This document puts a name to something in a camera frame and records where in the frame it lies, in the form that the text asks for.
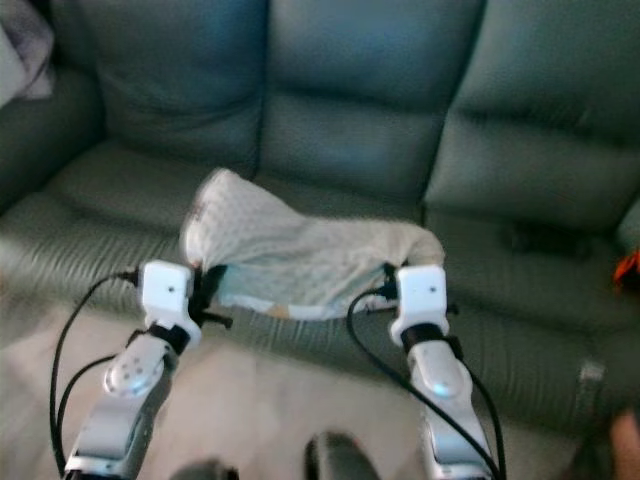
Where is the black right robot leg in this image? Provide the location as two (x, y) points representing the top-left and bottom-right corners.
(304, 430), (397, 480)

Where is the black left robot leg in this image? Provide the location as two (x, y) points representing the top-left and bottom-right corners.
(175, 458), (241, 480)

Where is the white grey blanket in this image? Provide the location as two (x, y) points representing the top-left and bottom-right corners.
(0, 0), (57, 107)

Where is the person hand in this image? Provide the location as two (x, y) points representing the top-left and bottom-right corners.
(609, 408), (640, 480)

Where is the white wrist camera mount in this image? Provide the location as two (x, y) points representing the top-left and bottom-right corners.
(390, 263), (451, 346)
(138, 260), (203, 347)

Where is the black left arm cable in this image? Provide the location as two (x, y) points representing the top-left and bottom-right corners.
(48, 270), (141, 477)

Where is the black robot leg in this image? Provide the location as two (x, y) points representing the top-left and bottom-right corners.
(304, 430), (397, 480)
(175, 458), (241, 480)

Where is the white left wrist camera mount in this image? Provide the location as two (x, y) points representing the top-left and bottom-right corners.
(138, 260), (203, 347)

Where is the dark green leather sofa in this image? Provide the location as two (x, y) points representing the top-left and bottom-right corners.
(0, 0), (640, 436)

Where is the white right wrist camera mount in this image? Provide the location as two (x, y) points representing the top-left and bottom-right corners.
(390, 263), (451, 346)

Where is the orange object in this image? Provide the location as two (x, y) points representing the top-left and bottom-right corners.
(614, 250), (640, 293)

